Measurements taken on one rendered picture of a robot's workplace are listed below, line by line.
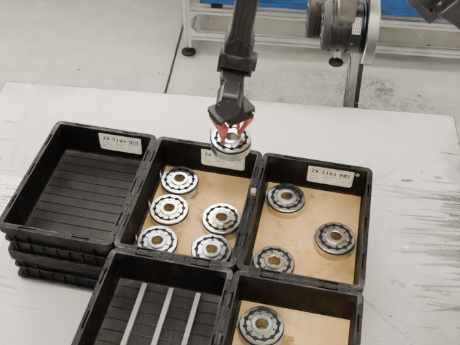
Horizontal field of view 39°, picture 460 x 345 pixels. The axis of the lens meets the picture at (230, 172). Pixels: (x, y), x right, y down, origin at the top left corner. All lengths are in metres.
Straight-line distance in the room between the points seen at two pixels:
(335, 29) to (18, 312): 1.14
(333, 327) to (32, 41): 2.82
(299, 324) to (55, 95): 1.26
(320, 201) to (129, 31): 2.35
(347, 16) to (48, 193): 0.95
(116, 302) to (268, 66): 2.27
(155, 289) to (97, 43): 2.43
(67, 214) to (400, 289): 0.92
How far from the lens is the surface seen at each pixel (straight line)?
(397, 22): 3.56
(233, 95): 1.43
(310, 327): 1.56
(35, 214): 1.82
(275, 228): 1.72
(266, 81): 3.52
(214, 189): 1.81
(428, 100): 3.57
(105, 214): 1.78
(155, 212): 1.72
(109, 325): 1.57
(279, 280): 1.50
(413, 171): 2.13
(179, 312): 1.57
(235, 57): 1.45
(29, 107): 2.35
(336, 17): 1.84
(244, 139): 1.64
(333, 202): 1.80
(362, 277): 1.54
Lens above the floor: 2.17
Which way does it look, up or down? 46 degrees down
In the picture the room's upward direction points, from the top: 1 degrees clockwise
